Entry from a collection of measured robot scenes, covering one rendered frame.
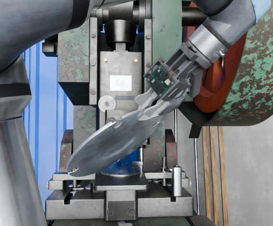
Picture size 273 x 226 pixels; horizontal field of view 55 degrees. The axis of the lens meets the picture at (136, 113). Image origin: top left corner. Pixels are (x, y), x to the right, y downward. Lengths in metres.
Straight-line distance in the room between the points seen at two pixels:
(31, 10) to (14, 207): 0.20
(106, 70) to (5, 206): 0.65
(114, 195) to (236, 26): 0.54
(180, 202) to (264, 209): 1.72
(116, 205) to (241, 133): 1.69
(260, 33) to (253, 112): 0.26
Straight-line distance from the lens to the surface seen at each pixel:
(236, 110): 0.83
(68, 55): 0.86
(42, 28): 0.20
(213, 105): 0.97
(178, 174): 0.85
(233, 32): 0.55
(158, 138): 1.14
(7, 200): 0.30
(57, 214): 0.86
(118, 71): 0.88
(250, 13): 0.55
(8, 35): 0.20
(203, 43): 0.54
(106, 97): 0.86
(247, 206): 2.46
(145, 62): 0.86
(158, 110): 0.61
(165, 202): 0.85
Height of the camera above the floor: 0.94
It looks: 2 degrees up
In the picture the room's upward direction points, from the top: straight up
